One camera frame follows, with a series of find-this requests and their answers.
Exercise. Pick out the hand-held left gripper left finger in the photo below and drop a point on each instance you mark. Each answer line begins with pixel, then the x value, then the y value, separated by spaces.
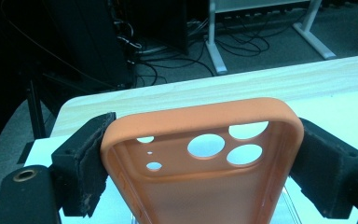
pixel 77 161

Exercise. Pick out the black cabinet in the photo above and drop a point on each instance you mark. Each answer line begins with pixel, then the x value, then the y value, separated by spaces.
pixel 90 40

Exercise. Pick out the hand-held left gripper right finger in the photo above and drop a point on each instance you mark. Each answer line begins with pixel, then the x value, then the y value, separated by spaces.
pixel 329 168

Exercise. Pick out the clear plastic tray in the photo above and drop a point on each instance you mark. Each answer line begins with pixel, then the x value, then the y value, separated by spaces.
pixel 287 211

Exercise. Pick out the white metal desk frame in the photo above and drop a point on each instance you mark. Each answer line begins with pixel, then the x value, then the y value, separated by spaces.
pixel 213 46

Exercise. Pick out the white board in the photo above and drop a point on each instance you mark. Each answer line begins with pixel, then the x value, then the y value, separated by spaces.
pixel 348 118

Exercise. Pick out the orange phone case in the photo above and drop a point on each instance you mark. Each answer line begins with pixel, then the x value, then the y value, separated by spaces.
pixel 199 199

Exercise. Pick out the black metal stand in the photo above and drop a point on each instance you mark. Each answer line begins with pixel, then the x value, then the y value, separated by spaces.
pixel 35 109

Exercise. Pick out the black computer tower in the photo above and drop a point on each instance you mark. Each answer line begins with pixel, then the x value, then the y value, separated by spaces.
pixel 161 21

